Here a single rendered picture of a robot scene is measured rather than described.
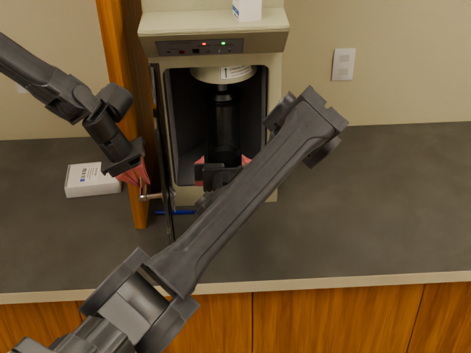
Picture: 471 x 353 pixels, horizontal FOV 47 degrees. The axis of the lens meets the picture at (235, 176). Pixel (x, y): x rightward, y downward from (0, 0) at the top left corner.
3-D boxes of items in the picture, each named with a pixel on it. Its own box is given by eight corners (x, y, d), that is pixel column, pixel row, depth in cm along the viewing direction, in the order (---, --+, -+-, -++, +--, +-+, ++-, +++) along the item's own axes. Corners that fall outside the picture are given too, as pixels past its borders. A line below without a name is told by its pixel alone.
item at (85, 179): (70, 174, 169) (68, 164, 167) (122, 169, 171) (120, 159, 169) (66, 198, 160) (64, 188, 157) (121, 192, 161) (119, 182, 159)
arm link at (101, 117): (73, 124, 110) (93, 120, 107) (90, 102, 114) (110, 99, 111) (93, 148, 114) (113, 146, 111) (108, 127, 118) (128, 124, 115)
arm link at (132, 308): (86, 321, 55) (125, 357, 55) (147, 258, 62) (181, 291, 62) (64, 346, 62) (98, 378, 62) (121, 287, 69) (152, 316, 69)
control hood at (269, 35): (146, 53, 128) (141, 12, 122) (283, 48, 129) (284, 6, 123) (141, 75, 119) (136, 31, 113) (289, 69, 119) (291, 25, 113)
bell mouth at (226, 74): (190, 56, 149) (188, 36, 145) (254, 53, 149) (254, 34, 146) (188, 85, 135) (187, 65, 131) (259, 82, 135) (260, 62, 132)
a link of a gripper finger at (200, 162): (193, 146, 133) (193, 168, 126) (223, 146, 134) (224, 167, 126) (195, 169, 137) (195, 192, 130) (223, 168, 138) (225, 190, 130)
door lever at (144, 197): (162, 177, 126) (160, 168, 124) (164, 203, 118) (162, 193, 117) (139, 180, 125) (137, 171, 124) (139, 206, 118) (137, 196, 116)
